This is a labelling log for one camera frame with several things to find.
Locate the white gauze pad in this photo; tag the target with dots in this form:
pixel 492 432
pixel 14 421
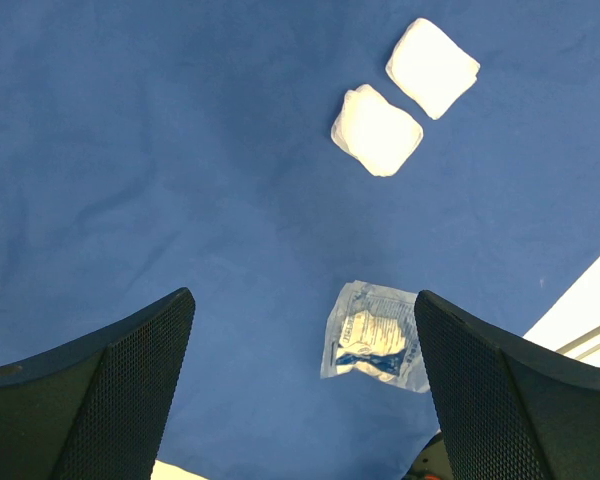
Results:
pixel 376 133
pixel 430 68

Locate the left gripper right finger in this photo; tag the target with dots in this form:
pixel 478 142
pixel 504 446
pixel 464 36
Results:
pixel 507 408

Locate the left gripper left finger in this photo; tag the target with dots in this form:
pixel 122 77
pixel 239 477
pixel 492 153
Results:
pixel 97 406

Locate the clear packet with gloves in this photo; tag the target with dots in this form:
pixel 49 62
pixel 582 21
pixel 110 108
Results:
pixel 372 329

